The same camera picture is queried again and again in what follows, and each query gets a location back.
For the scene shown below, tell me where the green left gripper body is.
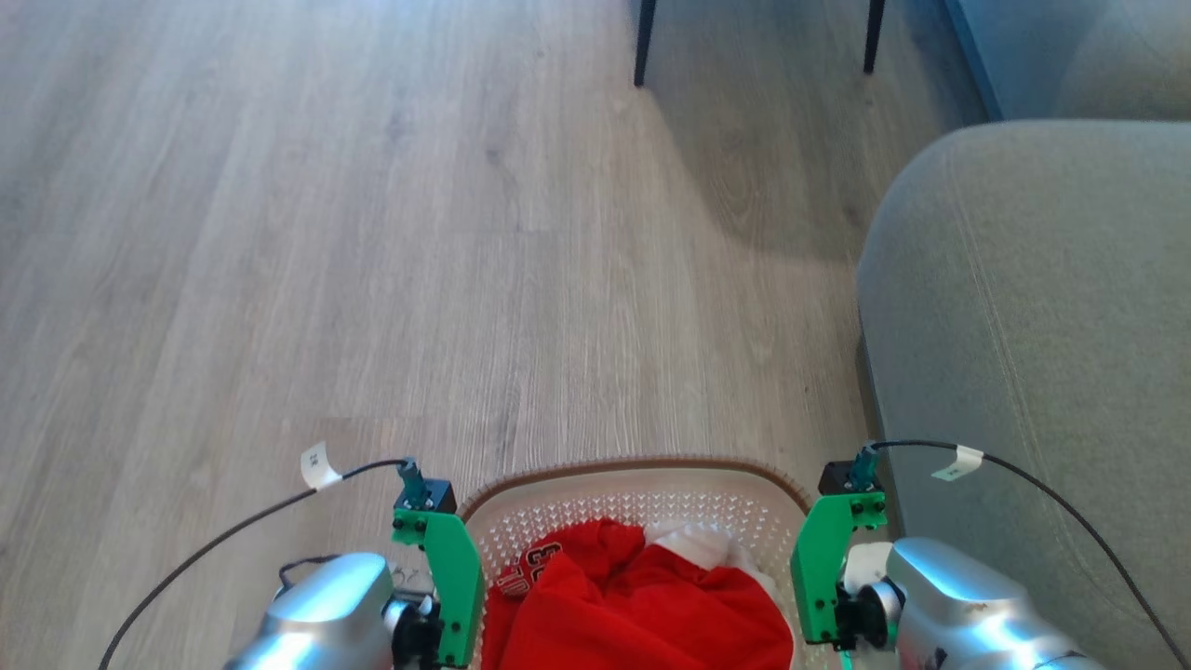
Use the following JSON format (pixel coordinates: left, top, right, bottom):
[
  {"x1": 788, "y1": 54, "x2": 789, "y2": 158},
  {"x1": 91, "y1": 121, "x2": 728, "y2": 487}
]
[{"x1": 391, "y1": 508, "x2": 488, "y2": 669}]

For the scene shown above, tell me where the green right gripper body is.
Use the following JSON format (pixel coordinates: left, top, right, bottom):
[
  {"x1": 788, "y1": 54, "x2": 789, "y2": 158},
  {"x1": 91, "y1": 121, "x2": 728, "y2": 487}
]
[{"x1": 790, "y1": 490, "x2": 890, "y2": 647}]

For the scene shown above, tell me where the white perforated laundry basket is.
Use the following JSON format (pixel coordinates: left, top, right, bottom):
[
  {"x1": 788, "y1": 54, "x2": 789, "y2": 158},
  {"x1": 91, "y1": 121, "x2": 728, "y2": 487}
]
[{"x1": 458, "y1": 455, "x2": 844, "y2": 670}]

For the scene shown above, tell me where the white garment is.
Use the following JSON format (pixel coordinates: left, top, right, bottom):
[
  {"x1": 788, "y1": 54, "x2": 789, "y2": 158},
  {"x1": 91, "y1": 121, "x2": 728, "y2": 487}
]
[{"x1": 644, "y1": 520, "x2": 781, "y2": 598}]

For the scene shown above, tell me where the red printed garment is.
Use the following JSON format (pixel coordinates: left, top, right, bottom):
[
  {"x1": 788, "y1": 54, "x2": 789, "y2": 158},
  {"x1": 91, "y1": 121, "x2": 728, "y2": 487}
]
[{"x1": 480, "y1": 517, "x2": 796, "y2": 670}]

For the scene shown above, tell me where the grey fabric sofa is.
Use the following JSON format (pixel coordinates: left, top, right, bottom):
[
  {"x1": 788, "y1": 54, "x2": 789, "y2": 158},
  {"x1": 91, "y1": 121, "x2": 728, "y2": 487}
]
[{"x1": 855, "y1": 118, "x2": 1191, "y2": 670}]

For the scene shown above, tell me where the black furniture leg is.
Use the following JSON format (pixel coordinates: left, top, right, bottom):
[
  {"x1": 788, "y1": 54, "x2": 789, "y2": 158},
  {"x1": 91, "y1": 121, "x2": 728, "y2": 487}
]
[
  {"x1": 863, "y1": 0, "x2": 887, "y2": 74},
  {"x1": 633, "y1": 0, "x2": 658, "y2": 88}
]

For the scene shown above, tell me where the blue grey furniture panel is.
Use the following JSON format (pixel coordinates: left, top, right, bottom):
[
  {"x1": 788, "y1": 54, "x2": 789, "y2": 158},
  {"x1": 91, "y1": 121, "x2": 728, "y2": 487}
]
[{"x1": 943, "y1": 0, "x2": 1117, "y2": 122}]

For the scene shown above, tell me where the grey fabric sofa cushion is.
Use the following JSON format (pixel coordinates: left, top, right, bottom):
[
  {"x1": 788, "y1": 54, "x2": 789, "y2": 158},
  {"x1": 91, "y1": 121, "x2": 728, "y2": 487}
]
[{"x1": 1054, "y1": 0, "x2": 1191, "y2": 121}]

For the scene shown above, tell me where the short black arm cable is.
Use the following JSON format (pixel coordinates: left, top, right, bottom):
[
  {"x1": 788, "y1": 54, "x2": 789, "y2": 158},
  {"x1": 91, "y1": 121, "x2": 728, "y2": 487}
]
[{"x1": 277, "y1": 555, "x2": 341, "y2": 591}]

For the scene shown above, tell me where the white paper cable tag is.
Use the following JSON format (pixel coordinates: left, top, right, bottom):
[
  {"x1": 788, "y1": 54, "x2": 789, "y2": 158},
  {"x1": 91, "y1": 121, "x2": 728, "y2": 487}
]
[
  {"x1": 300, "y1": 442, "x2": 343, "y2": 491},
  {"x1": 931, "y1": 445, "x2": 984, "y2": 483}
]

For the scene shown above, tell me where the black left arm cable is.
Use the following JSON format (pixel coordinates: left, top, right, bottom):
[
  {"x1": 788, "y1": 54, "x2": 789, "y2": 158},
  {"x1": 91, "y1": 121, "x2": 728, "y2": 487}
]
[{"x1": 97, "y1": 458, "x2": 411, "y2": 670}]

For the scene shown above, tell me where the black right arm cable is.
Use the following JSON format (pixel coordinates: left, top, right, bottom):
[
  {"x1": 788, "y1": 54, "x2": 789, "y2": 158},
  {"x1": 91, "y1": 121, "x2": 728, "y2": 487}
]
[{"x1": 869, "y1": 439, "x2": 1191, "y2": 667}]

